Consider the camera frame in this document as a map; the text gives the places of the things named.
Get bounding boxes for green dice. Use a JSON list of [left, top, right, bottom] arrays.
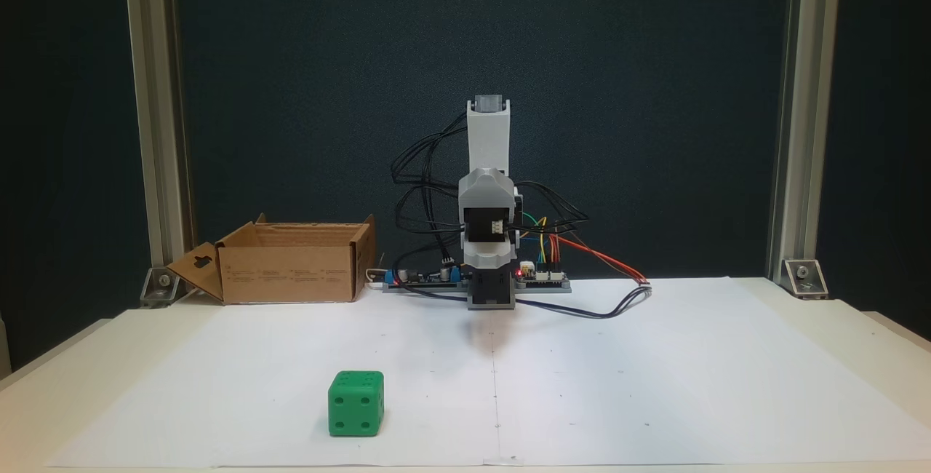
[[327, 370, 385, 437]]

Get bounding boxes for blue circuit board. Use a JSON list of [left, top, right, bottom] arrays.
[[391, 261, 466, 288]]

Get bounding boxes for grey board mounting plate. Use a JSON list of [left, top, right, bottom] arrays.
[[382, 280, 572, 294]]

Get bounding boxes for brown cardboard box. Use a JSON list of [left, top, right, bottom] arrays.
[[166, 213, 377, 306]]

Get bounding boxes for black cable to arm base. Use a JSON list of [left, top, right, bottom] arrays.
[[395, 186, 466, 281]]

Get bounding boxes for black gripper motor cable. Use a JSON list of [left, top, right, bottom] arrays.
[[513, 180, 591, 242]]

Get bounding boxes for orange red wire pair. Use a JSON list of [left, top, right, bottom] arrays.
[[556, 234, 650, 286]]

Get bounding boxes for black cable with connector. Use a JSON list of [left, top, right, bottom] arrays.
[[396, 280, 653, 320]]

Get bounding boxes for long black looped arm cable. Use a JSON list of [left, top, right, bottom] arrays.
[[391, 111, 470, 190]]

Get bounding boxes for metal corner bracket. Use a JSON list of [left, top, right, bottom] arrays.
[[782, 258, 830, 301], [140, 266, 183, 309]]

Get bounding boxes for aluminium frame post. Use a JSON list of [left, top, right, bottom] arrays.
[[122, 0, 196, 270], [765, 0, 844, 281]]

